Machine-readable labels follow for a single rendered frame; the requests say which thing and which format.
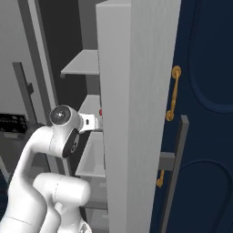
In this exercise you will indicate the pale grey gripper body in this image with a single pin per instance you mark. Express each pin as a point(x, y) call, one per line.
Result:
point(96, 122)

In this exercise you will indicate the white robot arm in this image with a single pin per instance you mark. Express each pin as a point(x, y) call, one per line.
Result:
point(28, 170)

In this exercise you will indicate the red strawberry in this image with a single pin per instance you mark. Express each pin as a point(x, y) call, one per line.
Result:
point(100, 112)

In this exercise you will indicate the grey fridge shelf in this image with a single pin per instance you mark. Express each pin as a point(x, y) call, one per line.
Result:
point(83, 63)
point(94, 154)
point(91, 104)

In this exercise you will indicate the grey fridge drawer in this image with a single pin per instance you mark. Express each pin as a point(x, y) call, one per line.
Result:
point(98, 194)

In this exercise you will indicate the pale grey fridge door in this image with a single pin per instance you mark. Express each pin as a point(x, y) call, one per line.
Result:
point(12, 48)

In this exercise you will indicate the black grid rack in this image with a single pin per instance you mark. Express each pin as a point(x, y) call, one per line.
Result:
point(11, 122)

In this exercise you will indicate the navy cupboard door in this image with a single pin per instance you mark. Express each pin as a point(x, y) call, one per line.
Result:
point(206, 60)
point(206, 188)

